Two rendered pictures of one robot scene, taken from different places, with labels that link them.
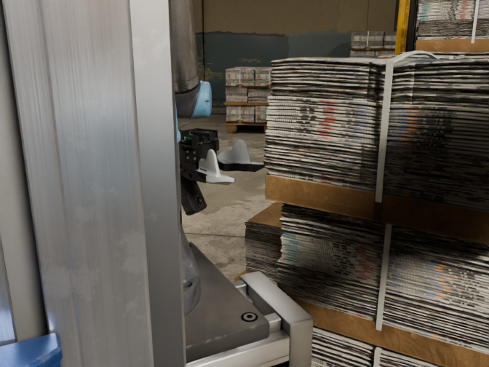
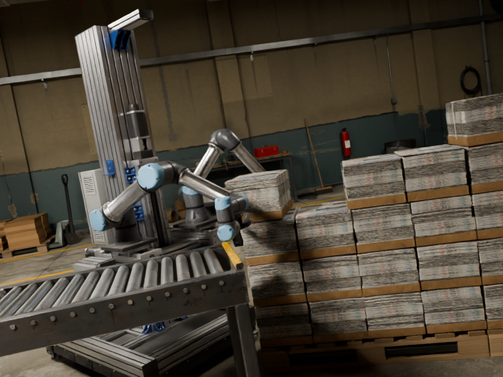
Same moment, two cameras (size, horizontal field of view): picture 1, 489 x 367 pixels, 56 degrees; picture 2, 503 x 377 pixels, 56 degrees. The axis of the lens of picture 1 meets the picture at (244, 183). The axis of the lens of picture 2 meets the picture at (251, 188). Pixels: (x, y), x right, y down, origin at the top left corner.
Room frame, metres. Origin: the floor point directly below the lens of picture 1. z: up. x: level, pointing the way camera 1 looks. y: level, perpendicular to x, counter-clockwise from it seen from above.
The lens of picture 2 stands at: (-0.17, -2.75, 1.27)
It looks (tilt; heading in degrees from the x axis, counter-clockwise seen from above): 6 degrees down; 71
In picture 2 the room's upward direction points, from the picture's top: 9 degrees counter-clockwise
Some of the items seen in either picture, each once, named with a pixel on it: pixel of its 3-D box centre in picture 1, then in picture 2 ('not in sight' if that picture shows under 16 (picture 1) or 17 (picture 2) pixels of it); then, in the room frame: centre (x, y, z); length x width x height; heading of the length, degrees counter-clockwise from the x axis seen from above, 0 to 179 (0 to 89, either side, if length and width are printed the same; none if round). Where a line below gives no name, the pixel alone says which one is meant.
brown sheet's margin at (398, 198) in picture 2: not in sight; (373, 196); (1.26, -0.57, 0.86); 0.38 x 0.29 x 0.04; 60
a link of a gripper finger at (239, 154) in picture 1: (241, 155); not in sight; (0.86, 0.01, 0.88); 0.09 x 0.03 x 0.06; 87
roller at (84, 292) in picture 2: not in sight; (85, 291); (-0.24, -0.76, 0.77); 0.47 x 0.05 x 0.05; 80
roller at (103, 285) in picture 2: not in sight; (102, 287); (-0.17, -0.77, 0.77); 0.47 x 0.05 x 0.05; 80
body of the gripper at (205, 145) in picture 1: (185, 152); not in sight; (0.87, 0.12, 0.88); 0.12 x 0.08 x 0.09; 60
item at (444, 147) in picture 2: (468, 52); (424, 149); (1.52, -0.72, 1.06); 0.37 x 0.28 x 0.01; 59
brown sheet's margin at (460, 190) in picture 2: not in sight; (430, 188); (1.52, -0.72, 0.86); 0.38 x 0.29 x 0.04; 59
